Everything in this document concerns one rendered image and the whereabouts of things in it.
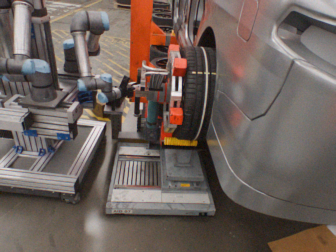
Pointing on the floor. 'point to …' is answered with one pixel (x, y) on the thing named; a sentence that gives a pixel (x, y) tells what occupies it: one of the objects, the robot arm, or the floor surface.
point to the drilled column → (116, 125)
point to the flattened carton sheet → (307, 241)
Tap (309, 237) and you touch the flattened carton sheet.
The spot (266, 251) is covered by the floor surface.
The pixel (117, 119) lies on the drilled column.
